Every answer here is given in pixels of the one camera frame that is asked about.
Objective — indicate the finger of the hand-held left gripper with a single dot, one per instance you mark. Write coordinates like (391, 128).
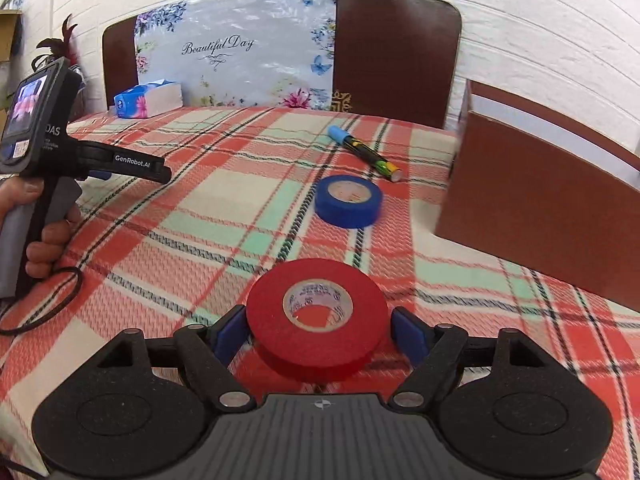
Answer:
(160, 171)

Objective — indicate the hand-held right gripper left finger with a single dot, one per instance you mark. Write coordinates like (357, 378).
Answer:
(230, 332)

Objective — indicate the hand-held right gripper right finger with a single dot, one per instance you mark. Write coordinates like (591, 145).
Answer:
(410, 335)

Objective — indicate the red tape roll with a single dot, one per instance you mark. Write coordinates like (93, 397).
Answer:
(270, 320)

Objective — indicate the brown box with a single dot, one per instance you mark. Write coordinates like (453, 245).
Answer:
(525, 200)

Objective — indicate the person's left hand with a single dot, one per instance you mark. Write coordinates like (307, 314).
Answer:
(45, 242)

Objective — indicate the red plaid tablecloth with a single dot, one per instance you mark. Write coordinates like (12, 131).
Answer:
(200, 220)

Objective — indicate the blue tissue pack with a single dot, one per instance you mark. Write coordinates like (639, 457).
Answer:
(150, 100)

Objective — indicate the floral printed board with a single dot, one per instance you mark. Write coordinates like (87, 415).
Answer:
(235, 75)

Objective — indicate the blue tape roll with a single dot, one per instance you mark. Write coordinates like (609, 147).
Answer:
(345, 215)

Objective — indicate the blue capped marker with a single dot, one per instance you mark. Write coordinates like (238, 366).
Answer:
(367, 152)

